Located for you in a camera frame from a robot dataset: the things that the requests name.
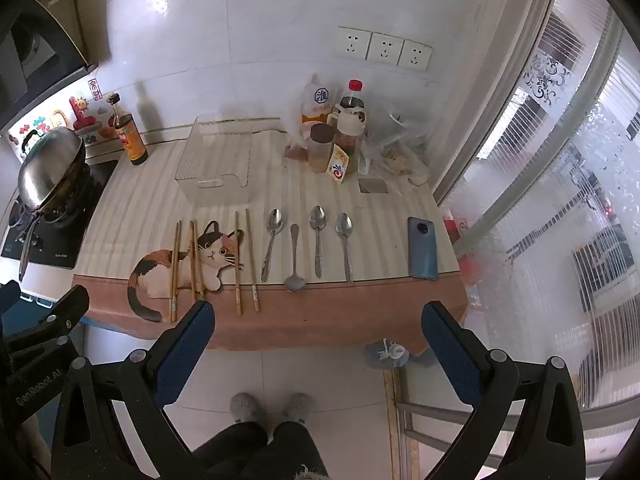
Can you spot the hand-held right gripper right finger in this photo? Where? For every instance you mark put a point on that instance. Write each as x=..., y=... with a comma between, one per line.
x=450, y=355

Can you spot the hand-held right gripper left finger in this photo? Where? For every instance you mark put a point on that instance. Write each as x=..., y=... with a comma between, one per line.
x=186, y=355

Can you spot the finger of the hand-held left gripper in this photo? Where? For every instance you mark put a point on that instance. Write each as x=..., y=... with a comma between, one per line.
x=72, y=305
x=9, y=295

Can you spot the clear plastic utensil container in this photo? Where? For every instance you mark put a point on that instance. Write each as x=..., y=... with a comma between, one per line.
x=215, y=160

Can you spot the black gas stove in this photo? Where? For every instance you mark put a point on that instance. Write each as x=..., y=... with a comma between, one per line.
x=55, y=250

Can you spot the grey blue fabric item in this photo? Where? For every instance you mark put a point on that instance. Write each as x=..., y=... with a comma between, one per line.
x=386, y=354

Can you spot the grey plush slipper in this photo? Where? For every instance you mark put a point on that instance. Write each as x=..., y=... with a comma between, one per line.
x=247, y=407
x=298, y=405

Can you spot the metal door track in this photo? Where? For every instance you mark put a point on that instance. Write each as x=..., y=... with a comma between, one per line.
x=400, y=435

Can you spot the person's left leg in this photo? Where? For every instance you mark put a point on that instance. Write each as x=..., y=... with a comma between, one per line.
x=235, y=452

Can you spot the person's leg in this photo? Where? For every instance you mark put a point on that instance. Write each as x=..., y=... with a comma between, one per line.
x=290, y=452
x=235, y=452

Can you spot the blue smartphone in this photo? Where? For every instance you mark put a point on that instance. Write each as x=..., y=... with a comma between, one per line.
x=422, y=247

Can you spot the red white container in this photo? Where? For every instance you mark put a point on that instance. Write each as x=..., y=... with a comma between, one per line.
x=453, y=225

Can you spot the striped cat print tablecloth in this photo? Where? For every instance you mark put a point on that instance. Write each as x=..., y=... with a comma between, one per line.
x=310, y=315

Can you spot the steel wok lid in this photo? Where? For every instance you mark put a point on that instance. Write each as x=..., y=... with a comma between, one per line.
x=50, y=165

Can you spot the person's right leg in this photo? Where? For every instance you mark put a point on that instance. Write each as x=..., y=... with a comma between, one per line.
x=290, y=452

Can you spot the sliding glass door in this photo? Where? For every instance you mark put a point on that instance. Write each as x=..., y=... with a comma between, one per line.
x=550, y=210

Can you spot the colourful sticker backsplash panel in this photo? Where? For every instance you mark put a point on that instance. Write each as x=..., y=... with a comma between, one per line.
x=102, y=127

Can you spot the orange box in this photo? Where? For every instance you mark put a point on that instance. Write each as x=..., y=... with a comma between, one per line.
x=132, y=135

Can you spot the small grey square card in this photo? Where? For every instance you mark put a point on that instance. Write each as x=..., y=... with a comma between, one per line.
x=373, y=186

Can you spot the small yellow white carton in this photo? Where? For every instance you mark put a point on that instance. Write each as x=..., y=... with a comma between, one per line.
x=338, y=166

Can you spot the clear plastic bag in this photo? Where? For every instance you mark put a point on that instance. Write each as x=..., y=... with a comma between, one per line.
x=400, y=132

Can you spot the ginger root piece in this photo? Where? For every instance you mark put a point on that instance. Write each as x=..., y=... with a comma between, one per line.
x=295, y=152

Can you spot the brown lid jar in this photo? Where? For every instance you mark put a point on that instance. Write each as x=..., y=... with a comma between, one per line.
x=321, y=147

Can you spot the white lid spice jar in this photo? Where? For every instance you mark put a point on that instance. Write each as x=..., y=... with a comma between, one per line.
x=350, y=127

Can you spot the range hood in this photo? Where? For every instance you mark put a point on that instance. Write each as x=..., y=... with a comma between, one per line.
x=35, y=35

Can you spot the red cap dark bottle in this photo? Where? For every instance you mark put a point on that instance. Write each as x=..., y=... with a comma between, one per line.
x=353, y=97

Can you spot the white salt bag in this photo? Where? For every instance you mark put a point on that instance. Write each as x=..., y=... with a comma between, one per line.
x=317, y=100

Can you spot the white wall socket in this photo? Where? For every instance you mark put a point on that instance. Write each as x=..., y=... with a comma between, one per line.
x=385, y=49
x=414, y=55
x=352, y=43

